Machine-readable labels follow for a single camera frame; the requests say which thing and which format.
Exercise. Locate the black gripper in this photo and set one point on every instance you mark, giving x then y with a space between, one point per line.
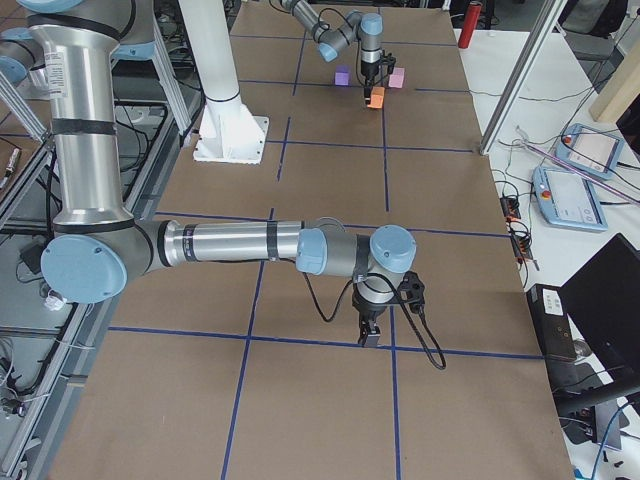
367 310
369 73

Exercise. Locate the orange foam cube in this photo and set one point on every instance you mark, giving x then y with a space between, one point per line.
375 98

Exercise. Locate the light pink foam cube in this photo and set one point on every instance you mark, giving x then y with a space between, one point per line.
396 78

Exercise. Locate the dark purple foam cube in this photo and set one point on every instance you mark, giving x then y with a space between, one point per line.
342 75

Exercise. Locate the red cylinder tube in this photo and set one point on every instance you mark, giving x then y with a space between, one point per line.
471 18

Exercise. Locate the brown paper table cover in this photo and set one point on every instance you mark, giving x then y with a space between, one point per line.
249 371

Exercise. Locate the black computer box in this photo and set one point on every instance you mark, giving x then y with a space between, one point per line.
551 323

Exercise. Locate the pink stick tool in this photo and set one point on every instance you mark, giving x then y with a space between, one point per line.
564 164

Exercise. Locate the near teach pendant tablet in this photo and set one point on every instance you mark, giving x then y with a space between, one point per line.
567 200

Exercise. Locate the teach pendant tablet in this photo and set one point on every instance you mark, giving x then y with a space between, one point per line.
567 200
592 151

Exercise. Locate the far teach pendant tablet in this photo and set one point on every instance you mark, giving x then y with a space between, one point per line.
592 151

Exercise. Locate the black monitor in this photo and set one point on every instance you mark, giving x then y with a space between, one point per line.
602 300

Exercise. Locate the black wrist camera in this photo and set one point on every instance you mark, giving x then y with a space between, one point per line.
412 291
388 61

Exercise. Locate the white camera mast pedestal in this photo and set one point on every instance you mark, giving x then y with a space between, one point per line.
228 132

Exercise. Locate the aluminium frame post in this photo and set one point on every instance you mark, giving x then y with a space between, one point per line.
543 26

